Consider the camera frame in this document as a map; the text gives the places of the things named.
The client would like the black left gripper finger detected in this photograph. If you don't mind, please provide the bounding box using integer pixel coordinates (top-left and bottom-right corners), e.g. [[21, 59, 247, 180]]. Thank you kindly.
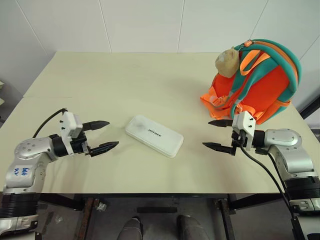
[[82, 120, 110, 131], [88, 141, 120, 158]]

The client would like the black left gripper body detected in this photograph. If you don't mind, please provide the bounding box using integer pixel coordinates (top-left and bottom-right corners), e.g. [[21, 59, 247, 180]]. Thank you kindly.
[[68, 133, 91, 156]]

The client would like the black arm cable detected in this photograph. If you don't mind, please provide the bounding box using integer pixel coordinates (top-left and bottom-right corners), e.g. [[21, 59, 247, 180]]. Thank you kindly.
[[32, 107, 69, 139], [239, 146, 305, 240]]

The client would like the orange and teal backpack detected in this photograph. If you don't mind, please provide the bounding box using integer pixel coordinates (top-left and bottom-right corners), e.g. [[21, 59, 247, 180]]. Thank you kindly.
[[199, 38, 302, 126]]

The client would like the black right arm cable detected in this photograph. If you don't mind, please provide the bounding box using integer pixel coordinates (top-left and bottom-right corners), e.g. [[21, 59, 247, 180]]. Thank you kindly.
[[239, 146, 305, 240]]

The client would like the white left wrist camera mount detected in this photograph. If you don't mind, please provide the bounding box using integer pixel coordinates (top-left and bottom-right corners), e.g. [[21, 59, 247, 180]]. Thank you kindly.
[[59, 111, 83, 154]]

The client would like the white rectangular case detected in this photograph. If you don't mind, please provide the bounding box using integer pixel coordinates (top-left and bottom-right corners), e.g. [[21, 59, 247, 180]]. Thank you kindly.
[[124, 114, 185, 158]]

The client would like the black table frame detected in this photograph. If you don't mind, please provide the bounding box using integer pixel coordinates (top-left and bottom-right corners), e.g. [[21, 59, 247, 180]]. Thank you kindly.
[[37, 192, 293, 240]]

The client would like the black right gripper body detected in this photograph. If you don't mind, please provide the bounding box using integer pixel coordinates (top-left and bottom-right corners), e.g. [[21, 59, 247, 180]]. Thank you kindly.
[[231, 128, 248, 149]]

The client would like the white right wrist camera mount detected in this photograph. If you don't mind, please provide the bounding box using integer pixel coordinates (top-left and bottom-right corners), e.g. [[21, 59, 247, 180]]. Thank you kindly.
[[231, 111, 257, 151]]

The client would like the dark rounded shape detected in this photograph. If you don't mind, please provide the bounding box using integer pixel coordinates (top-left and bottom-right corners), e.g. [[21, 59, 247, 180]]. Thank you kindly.
[[117, 216, 144, 240]]

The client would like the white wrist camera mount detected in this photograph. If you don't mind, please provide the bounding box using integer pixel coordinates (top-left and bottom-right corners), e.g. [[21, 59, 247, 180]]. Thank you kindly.
[[59, 111, 83, 154], [231, 111, 257, 151]]

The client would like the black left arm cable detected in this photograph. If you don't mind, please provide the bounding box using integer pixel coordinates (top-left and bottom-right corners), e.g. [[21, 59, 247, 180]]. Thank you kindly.
[[32, 107, 69, 139]]

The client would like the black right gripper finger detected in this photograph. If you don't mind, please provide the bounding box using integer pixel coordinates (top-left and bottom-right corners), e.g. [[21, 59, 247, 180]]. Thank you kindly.
[[208, 119, 234, 128], [202, 142, 237, 157]]

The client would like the beige plush toy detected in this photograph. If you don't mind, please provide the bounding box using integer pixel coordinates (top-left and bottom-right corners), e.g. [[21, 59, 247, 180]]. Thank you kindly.
[[215, 46, 240, 78]]

